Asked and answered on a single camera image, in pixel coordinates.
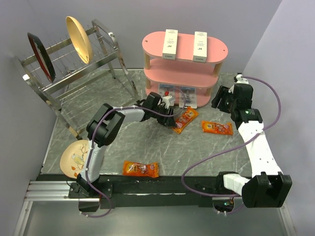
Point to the white razor box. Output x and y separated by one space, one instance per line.
200 46
170 44

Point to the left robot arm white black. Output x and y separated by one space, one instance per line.
106 123

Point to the orange razor bag front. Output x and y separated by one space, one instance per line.
140 170

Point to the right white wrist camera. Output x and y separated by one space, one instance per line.
237 79

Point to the metal dish rack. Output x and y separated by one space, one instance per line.
74 78

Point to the yellow wooden plate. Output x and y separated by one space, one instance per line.
79 39

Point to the bird painted wooden plate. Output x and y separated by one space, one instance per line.
73 158

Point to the blue razor blister pack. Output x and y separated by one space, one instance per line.
162 88
187 97

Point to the black red plate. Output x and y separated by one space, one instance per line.
42 57

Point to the pink three-tier shelf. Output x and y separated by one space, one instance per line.
183 71

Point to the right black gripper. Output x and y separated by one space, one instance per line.
223 93

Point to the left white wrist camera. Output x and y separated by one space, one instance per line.
168 100

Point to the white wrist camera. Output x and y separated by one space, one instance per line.
237 79
168 100

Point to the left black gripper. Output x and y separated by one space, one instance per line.
168 121

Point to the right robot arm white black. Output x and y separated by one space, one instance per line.
268 186

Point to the orange razor bag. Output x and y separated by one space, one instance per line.
217 128
140 170
186 118

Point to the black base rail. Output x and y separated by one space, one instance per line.
113 191

